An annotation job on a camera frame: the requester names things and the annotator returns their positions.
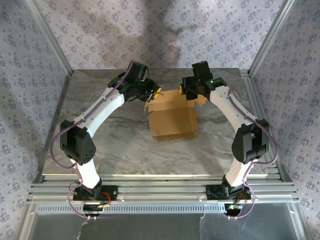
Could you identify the brown cardboard box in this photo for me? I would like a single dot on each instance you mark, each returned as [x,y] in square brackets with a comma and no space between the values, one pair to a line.
[172,117]

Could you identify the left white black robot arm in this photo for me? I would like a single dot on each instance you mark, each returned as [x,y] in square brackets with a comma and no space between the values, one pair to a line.
[85,170]

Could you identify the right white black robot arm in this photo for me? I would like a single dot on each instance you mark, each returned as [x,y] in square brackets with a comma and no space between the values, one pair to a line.
[235,175]

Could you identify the shiny metal sheet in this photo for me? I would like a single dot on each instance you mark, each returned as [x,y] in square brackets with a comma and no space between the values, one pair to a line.
[150,227]

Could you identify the aluminium side rail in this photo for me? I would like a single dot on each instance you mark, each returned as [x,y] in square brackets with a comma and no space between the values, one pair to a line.
[252,100]

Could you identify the aluminium frame post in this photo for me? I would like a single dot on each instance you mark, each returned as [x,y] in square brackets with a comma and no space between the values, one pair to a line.
[51,37]
[271,37]

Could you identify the aluminium rail base frame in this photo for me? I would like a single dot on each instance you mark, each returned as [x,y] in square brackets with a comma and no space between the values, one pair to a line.
[160,186]

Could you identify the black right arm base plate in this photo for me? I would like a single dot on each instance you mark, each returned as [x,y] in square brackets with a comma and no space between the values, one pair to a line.
[212,193]

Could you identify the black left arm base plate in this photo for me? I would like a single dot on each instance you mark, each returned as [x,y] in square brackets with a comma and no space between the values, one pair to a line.
[110,193]

